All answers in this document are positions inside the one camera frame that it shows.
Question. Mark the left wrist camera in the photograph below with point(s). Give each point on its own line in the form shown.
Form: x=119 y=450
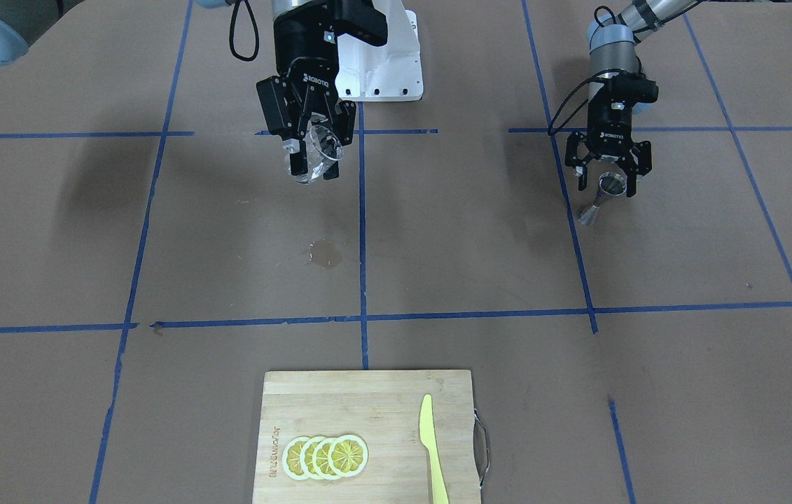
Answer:
x=633 y=88

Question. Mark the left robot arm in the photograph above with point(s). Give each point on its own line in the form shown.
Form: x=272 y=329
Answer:
x=613 y=39

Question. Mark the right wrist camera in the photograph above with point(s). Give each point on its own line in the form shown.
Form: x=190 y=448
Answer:
x=361 y=20

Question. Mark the lemon slice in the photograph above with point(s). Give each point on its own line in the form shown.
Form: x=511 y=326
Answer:
x=292 y=464
x=306 y=459
x=320 y=460
x=348 y=456

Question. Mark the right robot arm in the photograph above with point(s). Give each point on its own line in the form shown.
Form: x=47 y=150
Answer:
x=22 y=23

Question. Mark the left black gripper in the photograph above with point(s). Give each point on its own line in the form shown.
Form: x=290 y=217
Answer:
x=609 y=124

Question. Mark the bamboo cutting board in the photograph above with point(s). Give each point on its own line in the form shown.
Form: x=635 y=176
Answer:
x=382 y=407

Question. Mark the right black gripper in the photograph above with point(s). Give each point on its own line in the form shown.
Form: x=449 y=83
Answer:
x=301 y=64

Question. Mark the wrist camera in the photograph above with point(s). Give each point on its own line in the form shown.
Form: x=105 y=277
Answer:
x=633 y=88
x=361 y=20

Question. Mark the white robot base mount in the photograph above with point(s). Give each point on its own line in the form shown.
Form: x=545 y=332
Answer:
x=390 y=73

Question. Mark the clear glass shaker cup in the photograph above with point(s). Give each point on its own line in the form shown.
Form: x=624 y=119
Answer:
x=315 y=156

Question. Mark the steel double jigger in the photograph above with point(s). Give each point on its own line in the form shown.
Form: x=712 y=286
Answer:
x=610 y=185

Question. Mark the yellow plastic knife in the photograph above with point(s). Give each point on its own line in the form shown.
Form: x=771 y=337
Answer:
x=427 y=434

